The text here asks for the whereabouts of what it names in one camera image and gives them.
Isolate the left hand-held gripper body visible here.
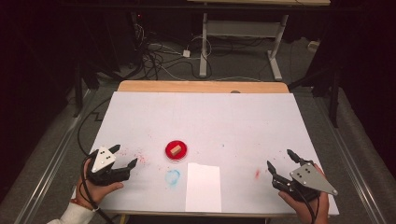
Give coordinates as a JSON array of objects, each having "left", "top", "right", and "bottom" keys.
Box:
[{"left": 86, "top": 146, "right": 131, "bottom": 187}]

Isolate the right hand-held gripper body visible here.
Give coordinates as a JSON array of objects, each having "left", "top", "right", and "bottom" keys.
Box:
[{"left": 271, "top": 160, "right": 339, "bottom": 203}]

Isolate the round red ink pad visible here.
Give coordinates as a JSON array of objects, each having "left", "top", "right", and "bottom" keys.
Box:
[{"left": 164, "top": 139, "right": 189, "bottom": 161}]

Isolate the person's right hand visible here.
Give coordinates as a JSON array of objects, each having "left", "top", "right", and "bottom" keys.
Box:
[{"left": 277, "top": 163, "right": 331, "bottom": 224}]

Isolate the person's left hand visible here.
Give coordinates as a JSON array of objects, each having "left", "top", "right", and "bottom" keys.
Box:
[{"left": 75, "top": 158, "right": 125, "bottom": 207}]

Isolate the black stand leg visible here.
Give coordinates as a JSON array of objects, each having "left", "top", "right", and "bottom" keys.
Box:
[{"left": 72, "top": 60, "right": 84, "bottom": 119}]

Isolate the large white board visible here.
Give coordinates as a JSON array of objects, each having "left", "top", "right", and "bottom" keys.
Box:
[{"left": 70, "top": 91, "right": 340, "bottom": 217}]

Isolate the white paper sheet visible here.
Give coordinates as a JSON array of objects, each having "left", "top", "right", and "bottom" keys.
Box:
[{"left": 185, "top": 161, "right": 222, "bottom": 214}]

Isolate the wooden table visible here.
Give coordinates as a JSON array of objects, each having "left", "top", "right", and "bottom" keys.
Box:
[{"left": 117, "top": 79, "right": 290, "bottom": 224}]

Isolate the white power strip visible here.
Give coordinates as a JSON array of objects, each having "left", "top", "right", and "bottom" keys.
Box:
[{"left": 307, "top": 39, "right": 321, "bottom": 53}]

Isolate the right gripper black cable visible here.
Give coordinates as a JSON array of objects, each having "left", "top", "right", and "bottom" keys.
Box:
[{"left": 292, "top": 185, "right": 321, "bottom": 224}]

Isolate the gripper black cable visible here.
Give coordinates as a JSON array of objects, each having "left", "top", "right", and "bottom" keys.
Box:
[
  {"left": 80, "top": 149, "right": 117, "bottom": 224},
  {"left": 292, "top": 185, "right": 321, "bottom": 224}
]

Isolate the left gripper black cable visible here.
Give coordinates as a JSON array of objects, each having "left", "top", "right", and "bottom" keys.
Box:
[{"left": 80, "top": 149, "right": 117, "bottom": 224}]

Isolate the black floor cable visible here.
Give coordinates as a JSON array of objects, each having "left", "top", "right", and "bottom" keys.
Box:
[{"left": 77, "top": 97, "right": 112, "bottom": 157}]

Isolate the metal floor rail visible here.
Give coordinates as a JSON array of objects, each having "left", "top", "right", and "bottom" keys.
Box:
[
  {"left": 13, "top": 89, "right": 96, "bottom": 224},
  {"left": 312, "top": 94, "right": 389, "bottom": 224}
]

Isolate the red wrist bracelet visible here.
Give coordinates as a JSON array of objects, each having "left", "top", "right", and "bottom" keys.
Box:
[{"left": 70, "top": 198, "right": 101, "bottom": 213}]

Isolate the black stand frame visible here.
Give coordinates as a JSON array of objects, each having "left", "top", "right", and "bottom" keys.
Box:
[{"left": 288, "top": 59, "right": 342, "bottom": 129}]

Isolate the tangle of floor cables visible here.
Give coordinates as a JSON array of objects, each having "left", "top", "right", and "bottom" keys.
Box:
[{"left": 133, "top": 18, "right": 214, "bottom": 82}]

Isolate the white desk frame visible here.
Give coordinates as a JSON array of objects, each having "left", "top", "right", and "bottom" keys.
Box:
[{"left": 186, "top": 0, "right": 332, "bottom": 82}]

